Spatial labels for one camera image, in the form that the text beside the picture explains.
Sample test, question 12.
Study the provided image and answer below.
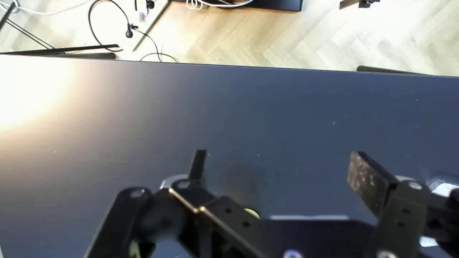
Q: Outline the white cable bundle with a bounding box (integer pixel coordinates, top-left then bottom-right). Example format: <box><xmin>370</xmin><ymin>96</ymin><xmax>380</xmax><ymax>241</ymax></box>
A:
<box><xmin>185</xmin><ymin>0</ymin><xmax>255</xmax><ymax>12</ymax></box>

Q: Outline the flat black tripod leg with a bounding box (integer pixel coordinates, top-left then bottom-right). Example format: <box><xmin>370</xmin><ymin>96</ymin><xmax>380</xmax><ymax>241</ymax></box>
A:
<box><xmin>0</xmin><ymin>43</ymin><xmax>122</xmax><ymax>62</ymax></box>

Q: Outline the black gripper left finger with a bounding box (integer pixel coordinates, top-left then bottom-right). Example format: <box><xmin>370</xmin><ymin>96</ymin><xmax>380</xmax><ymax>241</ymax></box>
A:
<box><xmin>83</xmin><ymin>148</ymin><xmax>262</xmax><ymax>258</ymax></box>

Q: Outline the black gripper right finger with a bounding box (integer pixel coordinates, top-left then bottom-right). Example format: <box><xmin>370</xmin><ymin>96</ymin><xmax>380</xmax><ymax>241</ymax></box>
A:
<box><xmin>346</xmin><ymin>151</ymin><xmax>459</xmax><ymax>258</ymax></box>

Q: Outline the thin black cable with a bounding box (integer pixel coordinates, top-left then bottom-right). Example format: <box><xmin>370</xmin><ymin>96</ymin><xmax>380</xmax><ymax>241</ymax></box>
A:
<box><xmin>132</xmin><ymin>24</ymin><xmax>179</xmax><ymax>65</ymax></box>

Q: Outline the black box on floor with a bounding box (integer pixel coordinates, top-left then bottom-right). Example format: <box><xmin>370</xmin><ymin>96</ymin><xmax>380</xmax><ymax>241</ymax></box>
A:
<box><xmin>248</xmin><ymin>0</ymin><xmax>305</xmax><ymax>13</ymax></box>

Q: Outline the small black stand foot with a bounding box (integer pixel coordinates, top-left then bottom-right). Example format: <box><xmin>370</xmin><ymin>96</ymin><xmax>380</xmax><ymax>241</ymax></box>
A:
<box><xmin>338</xmin><ymin>0</ymin><xmax>383</xmax><ymax>10</ymax></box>

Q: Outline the looped black cable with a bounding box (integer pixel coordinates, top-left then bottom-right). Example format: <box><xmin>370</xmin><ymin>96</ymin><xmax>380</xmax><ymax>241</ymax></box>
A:
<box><xmin>86</xmin><ymin>0</ymin><xmax>135</xmax><ymax>55</ymax></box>

